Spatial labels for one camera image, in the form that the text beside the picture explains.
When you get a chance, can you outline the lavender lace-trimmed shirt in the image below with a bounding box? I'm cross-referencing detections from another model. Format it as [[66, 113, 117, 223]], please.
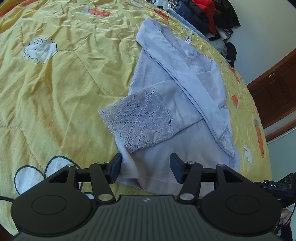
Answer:
[[99, 18, 241, 195]]

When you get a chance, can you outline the person's hand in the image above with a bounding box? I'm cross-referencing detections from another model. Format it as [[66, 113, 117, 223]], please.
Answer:
[[280, 209, 292, 223]]

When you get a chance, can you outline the brown wooden door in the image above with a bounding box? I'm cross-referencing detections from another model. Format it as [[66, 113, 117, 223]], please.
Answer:
[[247, 50, 295, 141]]

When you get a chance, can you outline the yellow cartoon print quilt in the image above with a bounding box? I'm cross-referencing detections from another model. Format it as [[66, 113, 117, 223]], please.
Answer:
[[1, 1, 271, 235]]

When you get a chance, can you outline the pile of jackets red black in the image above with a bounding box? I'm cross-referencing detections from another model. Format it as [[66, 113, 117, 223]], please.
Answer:
[[148, 0, 240, 66]]

